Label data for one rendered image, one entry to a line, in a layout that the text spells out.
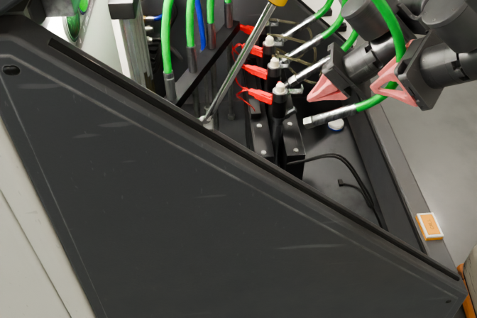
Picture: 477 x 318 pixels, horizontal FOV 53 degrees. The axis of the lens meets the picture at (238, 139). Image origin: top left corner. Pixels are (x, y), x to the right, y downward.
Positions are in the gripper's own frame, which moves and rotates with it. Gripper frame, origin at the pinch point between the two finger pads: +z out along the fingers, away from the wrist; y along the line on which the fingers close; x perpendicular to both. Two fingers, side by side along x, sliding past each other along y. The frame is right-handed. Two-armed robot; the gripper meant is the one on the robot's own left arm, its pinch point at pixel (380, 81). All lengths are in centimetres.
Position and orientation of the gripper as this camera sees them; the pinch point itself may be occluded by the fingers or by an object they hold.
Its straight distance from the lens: 75.3
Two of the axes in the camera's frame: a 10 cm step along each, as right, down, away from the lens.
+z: -5.2, 1.0, 8.5
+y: -5.5, 7.2, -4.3
